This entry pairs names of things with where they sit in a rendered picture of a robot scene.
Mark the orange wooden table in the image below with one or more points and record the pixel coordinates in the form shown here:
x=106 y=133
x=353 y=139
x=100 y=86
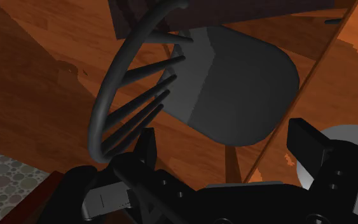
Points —
x=336 y=93

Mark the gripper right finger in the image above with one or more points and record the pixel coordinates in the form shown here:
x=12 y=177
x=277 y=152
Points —
x=336 y=167

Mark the dark grey spindle-back chair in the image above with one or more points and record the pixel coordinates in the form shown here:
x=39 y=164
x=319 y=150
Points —
x=243 y=93

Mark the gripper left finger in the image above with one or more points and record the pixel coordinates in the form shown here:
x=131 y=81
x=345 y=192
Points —
x=154 y=186

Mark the grey round plate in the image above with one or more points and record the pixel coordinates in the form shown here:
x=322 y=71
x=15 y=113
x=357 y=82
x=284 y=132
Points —
x=352 y=131

